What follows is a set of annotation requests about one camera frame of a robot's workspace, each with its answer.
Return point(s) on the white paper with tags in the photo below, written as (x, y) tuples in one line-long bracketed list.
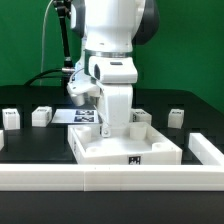
[(75, 116)]

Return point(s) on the white square table top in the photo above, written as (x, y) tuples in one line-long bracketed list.
[(138, 144)]

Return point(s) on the white obstacle fence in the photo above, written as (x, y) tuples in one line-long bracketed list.
[(111, 178)]

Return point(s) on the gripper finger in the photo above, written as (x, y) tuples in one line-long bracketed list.
[(105, 127)]

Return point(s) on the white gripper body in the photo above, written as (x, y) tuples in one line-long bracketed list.
[(110, 82)]

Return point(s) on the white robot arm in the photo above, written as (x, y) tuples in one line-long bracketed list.
[(111, 28)]

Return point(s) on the white block at left edge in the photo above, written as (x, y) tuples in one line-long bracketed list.
[(1, 139)]

